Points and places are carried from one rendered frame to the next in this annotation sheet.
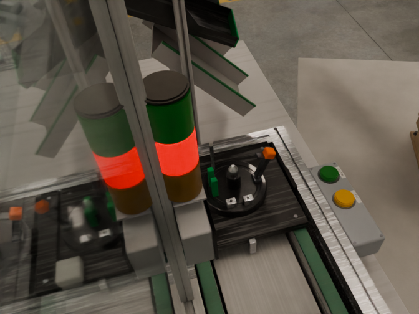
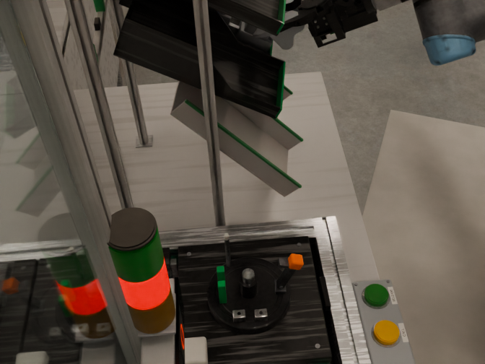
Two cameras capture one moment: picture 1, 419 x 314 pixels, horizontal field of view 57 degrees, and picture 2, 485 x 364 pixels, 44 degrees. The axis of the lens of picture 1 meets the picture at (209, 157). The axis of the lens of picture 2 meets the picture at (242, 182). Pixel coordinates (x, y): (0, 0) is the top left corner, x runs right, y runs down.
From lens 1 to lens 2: 0.24 m
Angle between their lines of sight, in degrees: 5
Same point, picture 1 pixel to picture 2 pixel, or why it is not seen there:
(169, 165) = (133, 299)
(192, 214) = (159, 347)
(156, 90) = (121, 232)
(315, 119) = (390, 207)
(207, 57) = (250, 113)
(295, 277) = not seen: outside the picture
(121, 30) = (84, 191)
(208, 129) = (244, 198)
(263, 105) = (325, 175)
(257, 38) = (369, 40)
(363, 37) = not seen: outside the picture
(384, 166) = (465, 289)
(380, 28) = not seen: outside the picture
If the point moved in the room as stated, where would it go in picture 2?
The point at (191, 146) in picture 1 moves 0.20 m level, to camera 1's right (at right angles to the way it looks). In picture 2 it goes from (156, 284) to (361, 298)
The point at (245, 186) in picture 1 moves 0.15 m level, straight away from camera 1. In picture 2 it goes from (263, 296) to (281, 226)
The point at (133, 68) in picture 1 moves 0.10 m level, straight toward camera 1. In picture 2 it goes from (96, 219) to (87, 322)
